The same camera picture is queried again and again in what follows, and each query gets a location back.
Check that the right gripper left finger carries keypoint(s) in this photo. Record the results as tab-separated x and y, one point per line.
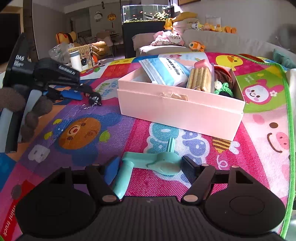
99	178

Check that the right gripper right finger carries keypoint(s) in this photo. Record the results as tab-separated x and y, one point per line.
200	177

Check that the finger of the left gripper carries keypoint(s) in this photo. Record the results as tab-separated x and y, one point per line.
55	95
80	87

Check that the teal toy hair dryer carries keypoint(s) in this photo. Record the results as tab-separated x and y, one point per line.
166	163

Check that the blue white tissue pack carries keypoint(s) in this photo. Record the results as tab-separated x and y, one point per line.
165	71

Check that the crochet doll with green flowers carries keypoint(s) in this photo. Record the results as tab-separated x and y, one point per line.
223	82

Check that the black red kokeshi doll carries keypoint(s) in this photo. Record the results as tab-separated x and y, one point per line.
94	99

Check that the pink pig toy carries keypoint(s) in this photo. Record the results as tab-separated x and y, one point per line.
203	63

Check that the brown gloved left hand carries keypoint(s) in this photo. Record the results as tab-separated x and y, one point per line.
14	101

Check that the white thermos bottle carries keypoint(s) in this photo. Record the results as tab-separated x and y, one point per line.
75	60

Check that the clear plastic bag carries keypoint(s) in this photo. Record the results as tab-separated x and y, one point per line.
60	52

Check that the colourful cartoon play mat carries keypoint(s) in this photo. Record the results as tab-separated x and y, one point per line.
75	135

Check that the yellow duck plush chair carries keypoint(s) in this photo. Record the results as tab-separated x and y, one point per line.
67	38

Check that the pink cardboard box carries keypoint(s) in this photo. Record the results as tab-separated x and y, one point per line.
192	110

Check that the black fish tank cabinet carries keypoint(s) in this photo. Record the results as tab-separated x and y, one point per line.
139	34

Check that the yellow hanging ornament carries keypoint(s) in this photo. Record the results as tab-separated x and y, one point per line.
112	17

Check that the glass fish tank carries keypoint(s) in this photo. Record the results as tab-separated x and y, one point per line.
146	13

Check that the pink floral blanket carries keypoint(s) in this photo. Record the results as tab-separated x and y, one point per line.
163	38

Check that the orange fish plush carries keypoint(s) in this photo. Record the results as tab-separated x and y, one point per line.
196	46

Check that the yellow pillow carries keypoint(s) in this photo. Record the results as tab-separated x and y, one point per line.
184	15

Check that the row of orange plush toys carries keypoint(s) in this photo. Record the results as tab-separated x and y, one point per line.
217	28

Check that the beige sofa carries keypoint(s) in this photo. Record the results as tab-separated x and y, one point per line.
220	43

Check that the grey neck pillow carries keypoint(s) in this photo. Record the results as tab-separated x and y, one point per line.
284	36

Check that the panda wall clock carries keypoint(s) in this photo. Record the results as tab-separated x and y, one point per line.
98	16

